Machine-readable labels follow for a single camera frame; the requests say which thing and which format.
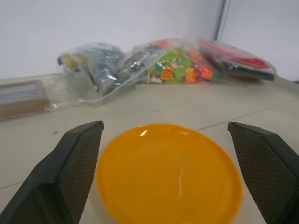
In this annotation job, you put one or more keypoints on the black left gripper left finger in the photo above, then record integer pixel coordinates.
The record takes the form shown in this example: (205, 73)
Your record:
(58, 177)

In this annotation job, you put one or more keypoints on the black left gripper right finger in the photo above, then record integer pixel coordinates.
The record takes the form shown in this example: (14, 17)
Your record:
(268, 170)

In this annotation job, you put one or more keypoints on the orange plastic plate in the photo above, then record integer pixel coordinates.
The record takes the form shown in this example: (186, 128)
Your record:
(163, 177)

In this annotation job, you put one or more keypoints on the brown wooden tray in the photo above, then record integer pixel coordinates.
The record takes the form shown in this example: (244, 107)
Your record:
(21, 98)

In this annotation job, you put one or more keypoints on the clear bag of red items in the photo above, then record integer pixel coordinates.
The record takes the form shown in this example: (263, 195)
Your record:
(238, 60)

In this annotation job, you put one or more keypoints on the clear bag of dark parts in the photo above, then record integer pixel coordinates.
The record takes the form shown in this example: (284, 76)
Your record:
(98, 70)

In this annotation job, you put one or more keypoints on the clear bag of colourful bricks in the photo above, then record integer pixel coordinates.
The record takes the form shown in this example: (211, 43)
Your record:
(177, 65)

